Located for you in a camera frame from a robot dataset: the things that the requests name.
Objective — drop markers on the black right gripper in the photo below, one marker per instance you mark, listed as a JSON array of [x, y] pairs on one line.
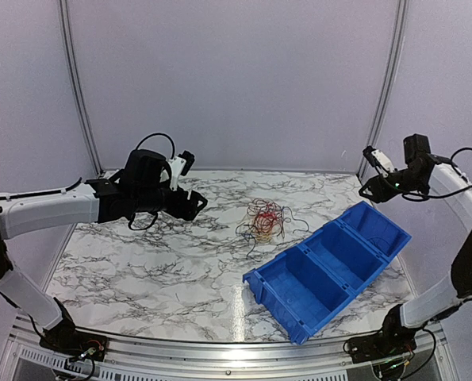
[[375, 185]]

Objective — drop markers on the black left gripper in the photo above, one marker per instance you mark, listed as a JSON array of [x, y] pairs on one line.
[[190, 209]]

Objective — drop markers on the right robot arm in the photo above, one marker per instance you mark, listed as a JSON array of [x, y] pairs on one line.
[[426, 177]]

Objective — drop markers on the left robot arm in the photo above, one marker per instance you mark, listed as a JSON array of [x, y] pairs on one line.
[[148, 183]]

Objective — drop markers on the blue three-compartment bin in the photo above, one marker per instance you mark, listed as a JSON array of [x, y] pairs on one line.
[[307, 285]]

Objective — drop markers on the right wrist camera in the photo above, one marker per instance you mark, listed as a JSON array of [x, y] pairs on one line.
[[378, 160]]

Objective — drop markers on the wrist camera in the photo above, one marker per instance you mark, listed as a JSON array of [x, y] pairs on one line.
[[180, 166], [378, 160]]

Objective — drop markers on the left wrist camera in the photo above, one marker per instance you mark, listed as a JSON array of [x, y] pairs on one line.
[[180, 166]]

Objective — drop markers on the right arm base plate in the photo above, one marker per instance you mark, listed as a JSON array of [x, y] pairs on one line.
[[378, 346]]

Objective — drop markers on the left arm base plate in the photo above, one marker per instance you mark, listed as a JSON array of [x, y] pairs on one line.
[[94, 346]]

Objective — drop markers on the aluminium front frame rail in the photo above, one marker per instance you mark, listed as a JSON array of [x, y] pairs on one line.
[[141, 358]]

